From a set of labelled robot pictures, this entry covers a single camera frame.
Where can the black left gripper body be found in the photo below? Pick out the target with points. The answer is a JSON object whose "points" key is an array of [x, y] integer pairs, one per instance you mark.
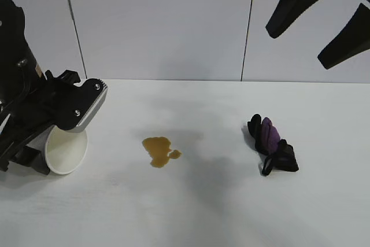
{"points": [[37, 108]]}

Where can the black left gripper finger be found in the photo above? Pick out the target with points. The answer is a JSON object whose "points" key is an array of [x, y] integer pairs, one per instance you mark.
{"points": [[31, 160], [81, 102]]}

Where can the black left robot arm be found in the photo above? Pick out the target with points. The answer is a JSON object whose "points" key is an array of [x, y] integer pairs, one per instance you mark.
{"points": [[11, 41]]}

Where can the brown coffee spill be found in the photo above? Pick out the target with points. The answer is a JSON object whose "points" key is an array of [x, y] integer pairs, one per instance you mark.
{"points": [[157, 148]]}

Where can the black and purple rag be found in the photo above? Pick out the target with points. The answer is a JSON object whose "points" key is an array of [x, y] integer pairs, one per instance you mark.
{"points": [[286, 160]]}

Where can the white paper cup green print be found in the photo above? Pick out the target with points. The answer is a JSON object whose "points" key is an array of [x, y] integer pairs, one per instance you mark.
{"points": [[66, 151]]}

